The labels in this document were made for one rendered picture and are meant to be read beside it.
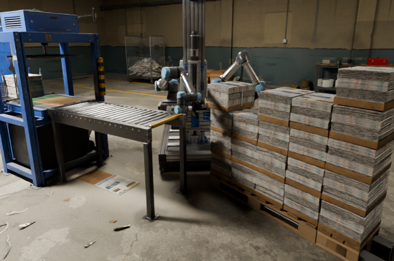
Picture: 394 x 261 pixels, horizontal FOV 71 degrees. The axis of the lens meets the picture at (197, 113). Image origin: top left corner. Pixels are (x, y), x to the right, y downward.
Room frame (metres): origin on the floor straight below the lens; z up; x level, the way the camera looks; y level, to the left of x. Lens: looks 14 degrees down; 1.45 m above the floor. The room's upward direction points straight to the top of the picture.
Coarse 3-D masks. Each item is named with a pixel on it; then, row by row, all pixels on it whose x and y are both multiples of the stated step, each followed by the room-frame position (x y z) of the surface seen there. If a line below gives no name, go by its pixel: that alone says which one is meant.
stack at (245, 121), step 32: (224, 128) 2.50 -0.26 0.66; (256, 128) 2.22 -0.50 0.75; (288, 128) 1.99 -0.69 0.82; (224, 160) 2.51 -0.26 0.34; (256, 160) 2.21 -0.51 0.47; (288, 160) 1.97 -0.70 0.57; (320, 160) 1.79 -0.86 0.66; (224, 192) 2.49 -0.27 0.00; (288, 192) 1.95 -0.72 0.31; (320, 192) 1.77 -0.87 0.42; (288, 224) 1.96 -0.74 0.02
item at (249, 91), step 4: (240, 84) 2.63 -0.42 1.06; (244, 84) 2.64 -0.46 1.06; (248, 84) 2.64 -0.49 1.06; (252, 84) 2.66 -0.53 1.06; (244, 88) 2.59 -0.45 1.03; (248, 88) 2.62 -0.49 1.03; (252, 88) 2.66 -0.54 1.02; (244, 92) 2.60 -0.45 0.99; (248, 92) 2.63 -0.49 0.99; (252, 92) 2.67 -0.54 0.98; (244, 96) 2.60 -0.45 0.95; (248, 96) 2.63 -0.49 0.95; (252, 96) 2.68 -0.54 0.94; (244, 100) 2.61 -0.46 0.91; (248, 100) 2.64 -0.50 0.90; (252, 100) 2.68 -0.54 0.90
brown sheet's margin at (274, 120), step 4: (260, 116) 2.19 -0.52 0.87; (264, 116) 2.16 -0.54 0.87; (264, 120) 2.16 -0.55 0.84; (268, 120) 2.13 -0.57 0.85; (272, 120) 2.10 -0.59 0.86; (276, 120) 2.07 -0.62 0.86; (280, 120) 2.04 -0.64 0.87; (284, 120) 2.02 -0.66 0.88; (280, 124) 2.04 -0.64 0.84; (284, 124) 2.02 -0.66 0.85; (288, 124) 2.00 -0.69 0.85
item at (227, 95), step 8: (208, 88) 2.65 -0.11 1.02; (216, 88) 2.57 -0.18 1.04; (224, 88) 2.49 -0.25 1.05; (232, 88) 2.49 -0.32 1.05; (208, 96) 2.67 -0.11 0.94; (216, 96) 2.57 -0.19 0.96; (224, 96) 2.49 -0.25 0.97; (232, 96) 2.49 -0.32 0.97; (216, 104) 2.57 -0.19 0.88; (224, 104) 2.50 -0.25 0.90; (232, 104) 2.50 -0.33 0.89
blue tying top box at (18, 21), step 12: (12, 12) 2.89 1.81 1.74; (24, 12) 2.80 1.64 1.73; (36, 12) 2.90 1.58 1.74; (48, 12) 3.01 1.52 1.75; (12, 24) 2.93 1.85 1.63; (24, 24) 2.80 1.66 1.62; (36, 24) 2.88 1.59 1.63; (48, 24) 2.99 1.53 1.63; (60, 24) 3.11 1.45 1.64; (72, 24) 3.23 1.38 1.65
